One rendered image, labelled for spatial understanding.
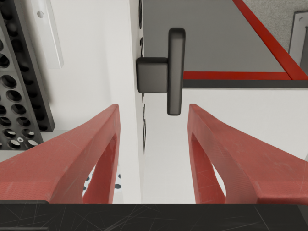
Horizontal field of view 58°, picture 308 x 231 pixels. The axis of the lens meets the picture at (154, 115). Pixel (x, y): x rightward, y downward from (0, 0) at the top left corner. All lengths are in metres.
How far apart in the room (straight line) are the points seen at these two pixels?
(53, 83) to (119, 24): 0.16
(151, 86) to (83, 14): 0.11
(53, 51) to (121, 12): 0.13
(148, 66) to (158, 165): 0.31
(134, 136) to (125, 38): 0.08
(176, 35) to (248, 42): 0.41
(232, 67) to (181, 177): 0.21
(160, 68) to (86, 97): 0.14
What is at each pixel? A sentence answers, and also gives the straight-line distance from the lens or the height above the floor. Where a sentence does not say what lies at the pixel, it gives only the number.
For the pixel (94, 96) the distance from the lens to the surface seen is 0.32.
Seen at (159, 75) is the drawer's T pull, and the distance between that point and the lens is 0.21.
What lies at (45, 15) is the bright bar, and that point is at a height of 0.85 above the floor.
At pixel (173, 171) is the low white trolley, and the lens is 0.50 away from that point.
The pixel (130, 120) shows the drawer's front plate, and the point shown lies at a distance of 0.22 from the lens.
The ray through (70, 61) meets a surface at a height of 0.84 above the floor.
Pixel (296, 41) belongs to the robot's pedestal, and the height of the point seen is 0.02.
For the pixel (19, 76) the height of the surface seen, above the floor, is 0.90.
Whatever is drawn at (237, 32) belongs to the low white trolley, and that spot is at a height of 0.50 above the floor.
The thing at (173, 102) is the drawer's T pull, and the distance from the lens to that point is 0.22.
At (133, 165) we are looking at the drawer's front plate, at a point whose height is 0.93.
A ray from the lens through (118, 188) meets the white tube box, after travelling 0.49.
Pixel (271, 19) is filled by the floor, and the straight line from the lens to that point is 1.23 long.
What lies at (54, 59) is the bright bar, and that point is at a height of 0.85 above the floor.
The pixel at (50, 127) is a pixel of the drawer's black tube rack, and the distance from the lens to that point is 0.32.
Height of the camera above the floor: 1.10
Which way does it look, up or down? 53 degrees down
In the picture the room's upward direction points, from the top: 177 degrees counter-clockwise
